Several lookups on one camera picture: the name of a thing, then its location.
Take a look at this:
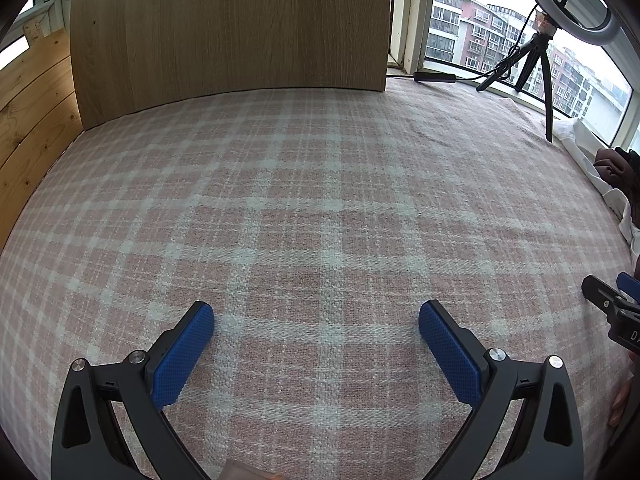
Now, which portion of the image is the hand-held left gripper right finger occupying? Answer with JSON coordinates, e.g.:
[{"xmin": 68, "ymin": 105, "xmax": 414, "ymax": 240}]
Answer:
[{"xmin": 418, "ymin": 300, "xmax": 585, "ymax": 480}]

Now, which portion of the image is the white ring light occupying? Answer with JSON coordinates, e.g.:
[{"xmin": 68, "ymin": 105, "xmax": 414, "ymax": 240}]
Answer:
[{"xmin": 514, "ymin": 0, "xmax": 622, "ymax": 47}]

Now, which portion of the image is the white cloth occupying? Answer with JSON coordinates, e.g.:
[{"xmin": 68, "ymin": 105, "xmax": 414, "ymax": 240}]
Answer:
[{"xmin": 555, "ymin": 117, "xmax": 640, "ymax": 256}]

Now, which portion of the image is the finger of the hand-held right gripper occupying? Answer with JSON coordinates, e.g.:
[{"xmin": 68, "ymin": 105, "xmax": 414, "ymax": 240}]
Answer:
[
  {"xmin": 616, "ymin": 271, "xmax": 640, "ymax": 306},
  {"xmin": 581, "ymin": 274, "xmax": 626, "ymax": 313}
]

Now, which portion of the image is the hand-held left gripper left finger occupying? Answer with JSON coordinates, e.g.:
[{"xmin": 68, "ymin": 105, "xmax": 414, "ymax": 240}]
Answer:
[{"xmin": 50, "ymin": 301, "xmax": 216, "ymax": 480}]

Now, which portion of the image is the person's right hand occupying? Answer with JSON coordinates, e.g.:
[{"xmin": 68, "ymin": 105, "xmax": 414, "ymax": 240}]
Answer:
[{"xmin": 608, "ymin": 374, "xmax": 633, "ymax": 429}]

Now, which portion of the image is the light wooden board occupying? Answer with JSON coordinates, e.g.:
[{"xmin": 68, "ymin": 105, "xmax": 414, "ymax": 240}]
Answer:
[{"xmin": 69, "ymin": 0, "xmax": 392, "ymax": 128}]

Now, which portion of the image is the pine wood panel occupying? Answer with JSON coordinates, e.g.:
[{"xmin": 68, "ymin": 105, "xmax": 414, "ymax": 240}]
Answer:
[{"xmin": 0, "ymin": 27, "xmax": 83, "ymax": 251}]

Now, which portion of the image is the black tripod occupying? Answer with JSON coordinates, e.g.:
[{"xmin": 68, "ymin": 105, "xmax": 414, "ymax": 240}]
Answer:
[{"xmin": 475, "ymin": 7, "xmax": 557, "ymax": 143}]

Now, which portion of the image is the dark brown garment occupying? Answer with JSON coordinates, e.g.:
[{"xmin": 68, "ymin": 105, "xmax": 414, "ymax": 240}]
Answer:
[{"xmin": 594, "ymin": 146, "xmax": 640, "ymax": 197}]

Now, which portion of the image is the white side window frame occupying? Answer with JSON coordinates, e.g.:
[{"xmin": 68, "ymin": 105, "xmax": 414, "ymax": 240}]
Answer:
[{"xmin": 0, "ymin": 0, "xmax": 76, "ymax": 68}]

